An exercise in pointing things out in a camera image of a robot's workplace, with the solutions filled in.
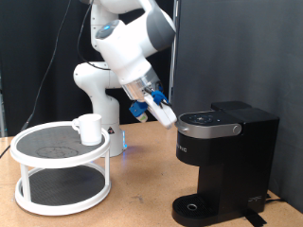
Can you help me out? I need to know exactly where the black backdrop curtain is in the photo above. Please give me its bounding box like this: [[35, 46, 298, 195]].
[[0, 0, 175, 138]]

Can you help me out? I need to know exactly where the black power cord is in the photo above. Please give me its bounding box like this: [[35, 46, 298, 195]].
[[264, 192, 287, 204]]

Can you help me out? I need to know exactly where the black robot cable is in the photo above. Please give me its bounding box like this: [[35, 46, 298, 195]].
[[0, 0, 112, 158]]

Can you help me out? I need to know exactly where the blue cable clip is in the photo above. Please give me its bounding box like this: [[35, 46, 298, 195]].
[[150, 90, 169, 105]]

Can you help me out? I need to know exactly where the white ceramic mug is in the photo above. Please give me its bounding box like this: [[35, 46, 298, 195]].
[[71, 113, 104, 147]]

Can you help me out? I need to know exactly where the white two-tier turntable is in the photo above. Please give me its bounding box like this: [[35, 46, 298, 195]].
[[9, 121, 113, 218]]

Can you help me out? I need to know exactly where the grey metal post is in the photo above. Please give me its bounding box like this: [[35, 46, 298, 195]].
[[0, 70, 7, 138]]

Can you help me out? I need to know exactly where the grey metal frame pole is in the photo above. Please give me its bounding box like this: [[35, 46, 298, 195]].
[[167, 0, 182, 110]]

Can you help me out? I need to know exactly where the wrist camera on blue mount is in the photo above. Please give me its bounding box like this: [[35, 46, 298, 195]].
[[128, 100, 150, 124]]

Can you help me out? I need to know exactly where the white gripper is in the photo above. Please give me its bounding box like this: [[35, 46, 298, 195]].
[[144, 93, 179, 131]]

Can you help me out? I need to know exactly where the black Keurig coffee machine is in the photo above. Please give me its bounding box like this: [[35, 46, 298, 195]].
[[171, 100, 280, 227]]

